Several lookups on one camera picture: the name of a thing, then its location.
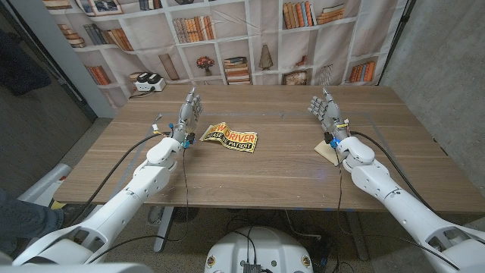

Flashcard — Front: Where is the printed bookshelf backdrop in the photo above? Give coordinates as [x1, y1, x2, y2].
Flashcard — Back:
[41, 0, 408, 109]

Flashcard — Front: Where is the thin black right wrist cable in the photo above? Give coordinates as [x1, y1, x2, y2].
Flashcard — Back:
[335, 147, 462, 271]

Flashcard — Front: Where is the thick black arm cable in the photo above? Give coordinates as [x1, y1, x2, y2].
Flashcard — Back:
[349, 130, 435, 212]
[66, 131, 172, 227]

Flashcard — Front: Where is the thin black left wrist cable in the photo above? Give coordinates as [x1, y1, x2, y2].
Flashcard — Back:
[87, 146, 190, 265]

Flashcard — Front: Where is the white tube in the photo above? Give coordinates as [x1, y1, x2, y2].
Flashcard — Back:
[17, 162, 73, 204]

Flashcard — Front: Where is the black backdrop stand pole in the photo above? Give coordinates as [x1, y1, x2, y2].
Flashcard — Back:
[377, 0, 417, 86]

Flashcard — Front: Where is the person in dark jeans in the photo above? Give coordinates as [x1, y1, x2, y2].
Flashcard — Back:
[0, 188, 65, 255]

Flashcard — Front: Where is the grey tape outline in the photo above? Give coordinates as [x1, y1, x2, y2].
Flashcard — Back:
[109, 111, 402, 198]

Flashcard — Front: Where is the yellow new driver sticker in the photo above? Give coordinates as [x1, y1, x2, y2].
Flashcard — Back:
[199, 121, 259, 154]

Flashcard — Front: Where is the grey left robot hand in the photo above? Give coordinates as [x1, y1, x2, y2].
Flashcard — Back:
[172, 86, 204, 144]

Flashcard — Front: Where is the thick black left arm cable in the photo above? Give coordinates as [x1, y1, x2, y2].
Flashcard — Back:
[66, 131, 172, 227]

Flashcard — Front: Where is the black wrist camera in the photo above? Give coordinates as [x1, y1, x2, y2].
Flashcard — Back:
[180, 132, 197, 149]
[324, 131, 340, 149]

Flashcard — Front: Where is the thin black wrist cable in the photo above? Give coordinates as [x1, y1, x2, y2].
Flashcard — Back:
[335, 147, 462, 271]
[87, 146, 190, 265]

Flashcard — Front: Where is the white device with black buttons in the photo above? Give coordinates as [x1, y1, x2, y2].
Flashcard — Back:
[134, 72, 167, 93]

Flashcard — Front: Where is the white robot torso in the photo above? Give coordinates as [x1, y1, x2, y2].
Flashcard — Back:
[203, 226, 314, 273]

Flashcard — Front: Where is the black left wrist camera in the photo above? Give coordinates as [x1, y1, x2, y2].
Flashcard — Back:
[180, 132, 197, 149]

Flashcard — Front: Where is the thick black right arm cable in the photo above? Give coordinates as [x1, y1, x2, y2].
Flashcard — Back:
[349, 130, 435, 212]

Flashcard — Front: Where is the grey table leg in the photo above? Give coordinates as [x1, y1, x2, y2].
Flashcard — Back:
[345, 211, 369, 262]

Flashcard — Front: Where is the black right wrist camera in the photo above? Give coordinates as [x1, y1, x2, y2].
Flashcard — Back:
[324, 131, 340, 149]

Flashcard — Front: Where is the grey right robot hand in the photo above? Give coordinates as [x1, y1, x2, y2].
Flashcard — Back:
[307, 86, 350, 142]

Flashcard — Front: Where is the white table leg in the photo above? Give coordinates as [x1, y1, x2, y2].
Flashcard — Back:
[153, 206, 175, 253]

